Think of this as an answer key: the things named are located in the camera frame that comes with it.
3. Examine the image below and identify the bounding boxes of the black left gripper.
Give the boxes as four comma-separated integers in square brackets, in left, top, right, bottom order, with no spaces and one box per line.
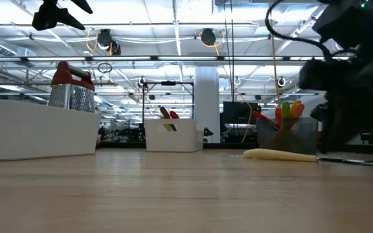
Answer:
[32,0,94,32]

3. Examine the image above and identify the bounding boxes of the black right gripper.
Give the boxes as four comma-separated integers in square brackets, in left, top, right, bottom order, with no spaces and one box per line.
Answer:
[298,48,373,153]

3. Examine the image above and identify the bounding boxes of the yellow silicone spatula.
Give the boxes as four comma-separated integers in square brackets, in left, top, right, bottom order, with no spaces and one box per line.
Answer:
[289,99,302,119]

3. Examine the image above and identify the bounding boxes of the green silicone spatula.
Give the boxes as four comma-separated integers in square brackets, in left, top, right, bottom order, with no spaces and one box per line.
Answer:
[280,101,291,132]

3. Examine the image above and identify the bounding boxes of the orange silicone spatula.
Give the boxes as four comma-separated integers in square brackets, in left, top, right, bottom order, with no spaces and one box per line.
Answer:
[274,106,283,129]

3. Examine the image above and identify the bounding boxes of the cream handled table knife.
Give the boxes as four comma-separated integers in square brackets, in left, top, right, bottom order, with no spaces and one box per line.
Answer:
[242,148,373,168]

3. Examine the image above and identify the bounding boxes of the red silicone spatula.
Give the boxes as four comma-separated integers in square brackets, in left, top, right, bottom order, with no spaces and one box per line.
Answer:
[253,110,280,131]

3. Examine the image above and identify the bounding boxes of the lime green silicone spoon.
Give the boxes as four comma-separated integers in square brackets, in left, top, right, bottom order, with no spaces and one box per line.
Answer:
[161,115,174,132]

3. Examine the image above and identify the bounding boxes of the grey translucent plastic bin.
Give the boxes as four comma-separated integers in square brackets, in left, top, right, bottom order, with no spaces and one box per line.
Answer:
[256,116,319,155]

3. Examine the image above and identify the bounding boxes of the steel box grater red trim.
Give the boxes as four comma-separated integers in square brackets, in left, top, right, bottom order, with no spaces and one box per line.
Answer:
[48,60,96,113]

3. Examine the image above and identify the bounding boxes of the black background monitor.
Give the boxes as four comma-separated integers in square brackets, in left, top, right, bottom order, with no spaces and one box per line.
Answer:
[221,100,262,126]

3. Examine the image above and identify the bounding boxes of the white plastic bin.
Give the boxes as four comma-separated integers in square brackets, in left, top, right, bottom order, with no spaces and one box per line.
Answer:
[143,117,204,153]
[0,98,102,162]

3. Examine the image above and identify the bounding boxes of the yellow hanging cable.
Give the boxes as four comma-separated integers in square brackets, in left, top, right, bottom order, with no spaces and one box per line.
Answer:
[269,0,284,107]

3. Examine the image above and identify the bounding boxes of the black background rig frame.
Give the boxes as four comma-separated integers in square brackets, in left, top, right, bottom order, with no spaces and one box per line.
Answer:
[141,80,196,120]

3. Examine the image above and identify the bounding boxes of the black looped cable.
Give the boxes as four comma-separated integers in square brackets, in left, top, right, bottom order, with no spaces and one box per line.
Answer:
[222,0,236,103]

